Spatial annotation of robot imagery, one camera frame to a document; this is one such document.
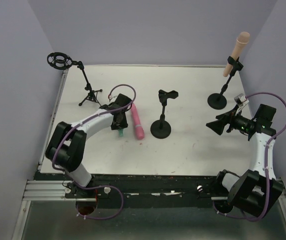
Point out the black round-base microphone stand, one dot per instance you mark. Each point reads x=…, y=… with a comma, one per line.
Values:
x=218, y=101

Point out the pink microphone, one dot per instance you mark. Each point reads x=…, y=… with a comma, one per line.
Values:
x=138, y=129

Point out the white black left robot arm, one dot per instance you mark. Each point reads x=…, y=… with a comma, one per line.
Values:
x=67, y=145

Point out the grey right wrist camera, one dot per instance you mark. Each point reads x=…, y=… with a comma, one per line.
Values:
x=241, y=100

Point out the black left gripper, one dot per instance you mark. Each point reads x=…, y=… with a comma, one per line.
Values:
x=119, y=124

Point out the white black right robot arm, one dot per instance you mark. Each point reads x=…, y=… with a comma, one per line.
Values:
x=257, y=189

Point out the black clip round-base stand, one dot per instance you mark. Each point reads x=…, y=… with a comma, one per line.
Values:
x=160, y=128

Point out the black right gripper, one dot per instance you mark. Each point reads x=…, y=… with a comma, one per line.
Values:
x=228, y=122

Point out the aluminium frame rail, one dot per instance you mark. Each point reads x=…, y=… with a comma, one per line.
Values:
x=51, y=190

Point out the mint green microphone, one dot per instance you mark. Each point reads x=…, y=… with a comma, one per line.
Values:
x=120, y=133

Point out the peach microphone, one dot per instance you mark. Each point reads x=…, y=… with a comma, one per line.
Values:
x=241, y=41

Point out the black tripod shock-mount stand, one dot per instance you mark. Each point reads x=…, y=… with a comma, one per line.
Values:
x=63, y=62

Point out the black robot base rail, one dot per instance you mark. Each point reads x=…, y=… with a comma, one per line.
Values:
x=112, y=191

